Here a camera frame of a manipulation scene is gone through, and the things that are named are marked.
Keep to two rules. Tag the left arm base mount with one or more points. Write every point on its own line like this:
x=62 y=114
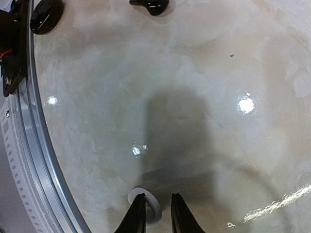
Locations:
x=13 y=45

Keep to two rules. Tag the aluminium front rail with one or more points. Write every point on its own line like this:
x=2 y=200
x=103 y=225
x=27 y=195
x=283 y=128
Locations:
x=38 y=178

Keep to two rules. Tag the round black case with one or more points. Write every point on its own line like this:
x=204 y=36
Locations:
x=46 y=16

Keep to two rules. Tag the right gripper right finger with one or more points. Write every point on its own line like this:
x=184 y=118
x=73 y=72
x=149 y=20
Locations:
x=183 y=220

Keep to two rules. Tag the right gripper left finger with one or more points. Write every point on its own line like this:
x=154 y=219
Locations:
x=134 y=220

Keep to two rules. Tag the black stem earbud left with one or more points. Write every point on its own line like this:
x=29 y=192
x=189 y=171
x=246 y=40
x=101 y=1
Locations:
x=154 y=7

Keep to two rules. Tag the white earbud front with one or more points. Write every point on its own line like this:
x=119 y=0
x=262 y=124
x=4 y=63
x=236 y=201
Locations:
x=153 y=208

